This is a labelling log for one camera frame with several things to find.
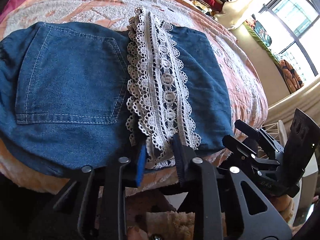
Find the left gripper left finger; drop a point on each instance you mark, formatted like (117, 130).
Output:
(124, 171)

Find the blue denim lace pants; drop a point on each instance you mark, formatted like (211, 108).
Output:
(78, 94)

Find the window with black frame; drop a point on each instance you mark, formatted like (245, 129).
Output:
(301, 19)

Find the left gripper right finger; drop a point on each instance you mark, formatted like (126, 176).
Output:
(197, 178)

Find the green edged windowsill cloth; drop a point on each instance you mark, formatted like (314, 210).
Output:
(273, 38)

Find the fluffy beige left sleeve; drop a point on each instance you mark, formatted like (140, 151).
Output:
(163, 225)

